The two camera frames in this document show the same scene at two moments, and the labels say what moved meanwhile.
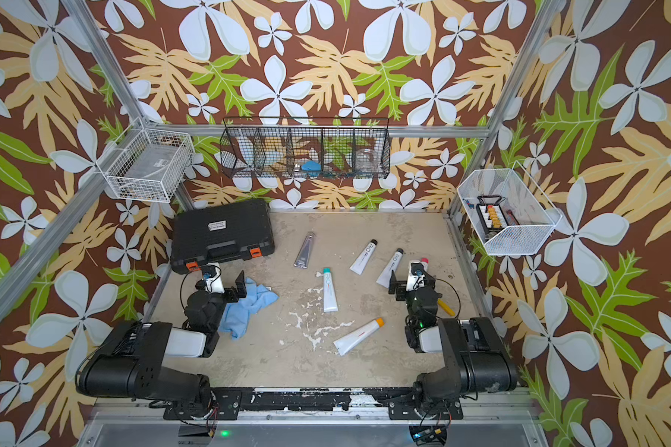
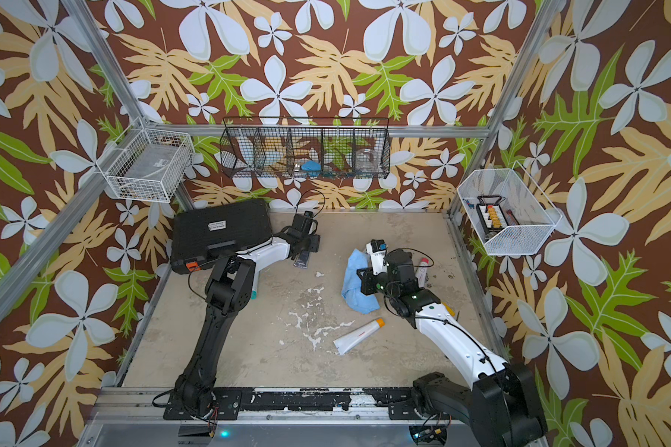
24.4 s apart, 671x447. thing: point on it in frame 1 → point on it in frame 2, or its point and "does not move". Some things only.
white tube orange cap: [355, 337] does not move
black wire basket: [306, 147] does not move
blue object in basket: [311, 166] does not move
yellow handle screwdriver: [445, 307] does not move
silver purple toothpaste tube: [301, 260] does not move
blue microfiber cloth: [236, 317] → [352, 292]
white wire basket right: [510, 213] does not move
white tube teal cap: [329, 298] → [254, 291]
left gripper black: [233, 297] → [316, 239]
